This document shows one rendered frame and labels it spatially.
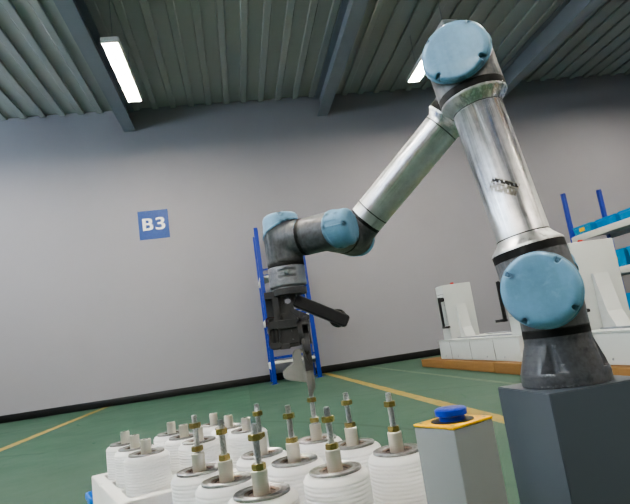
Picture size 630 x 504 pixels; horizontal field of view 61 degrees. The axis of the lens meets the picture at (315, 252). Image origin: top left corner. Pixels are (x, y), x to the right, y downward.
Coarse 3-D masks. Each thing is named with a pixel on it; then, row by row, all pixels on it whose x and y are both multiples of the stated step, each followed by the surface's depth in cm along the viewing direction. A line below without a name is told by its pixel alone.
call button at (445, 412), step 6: (438, 408) 68; (444, 408) 67; (450, 408) 66; (456, 408) 66; (462, 408) 66; (438, 414) 66; (444, 414) 66; (450, 414) 65; (456, 414) 65; (462, 414) 66; (444, 420) 66; (450, 420) 66; (456, 420) 66
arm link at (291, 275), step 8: (296, 264) 105; (272, 272) 105; (280, 272) 104; (288, 272) 103; (296, 272) 104; (304, 272) 106; (272, 280) 105; (280, 280) 104; (288, 280) 103; (296, 280) 104; (304, 280) 105; (272, 288) 106
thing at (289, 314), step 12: (288, 288) 103; (300, 288) 104; (276, 300) 105; (276, 312) 104; (288, 312) 105; (300, 312) 105; (276, 324) 102; (288, 324) 102; (300, 324) 103; (276, 336) 102; (288, 336) 102; (300, 336) 102; (276, 348) 101; (288, 348) 102
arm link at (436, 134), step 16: (432, 112) 106; (432, 128) 106; (448, 128) 105; (416, 144) 107; (432, 144) 106; (448, 144) 107; (400, 160) 108; (416, 160) 107; (432, 160) 108; (384, 176) 110; (400, 176) 108; (416, 176) 108; (368, 192) 112; (384, 192) 109; (400, 192) 109; (368, 208) 110; (384, 208) 110; (368, 224) 111; (384, 224) 113; (368, 240) 113; (352, 256) 116
